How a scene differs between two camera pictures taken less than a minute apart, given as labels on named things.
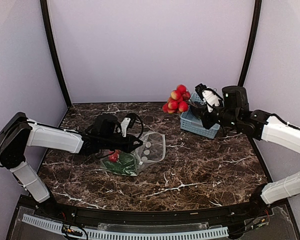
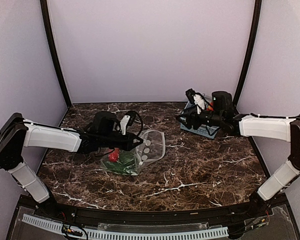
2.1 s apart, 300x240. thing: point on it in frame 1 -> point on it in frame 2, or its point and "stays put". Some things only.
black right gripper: (201, 109) -> (190, 115)
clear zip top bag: (153, 148) stays put
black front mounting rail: (98, 215) stays put
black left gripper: (129, 146) stays put
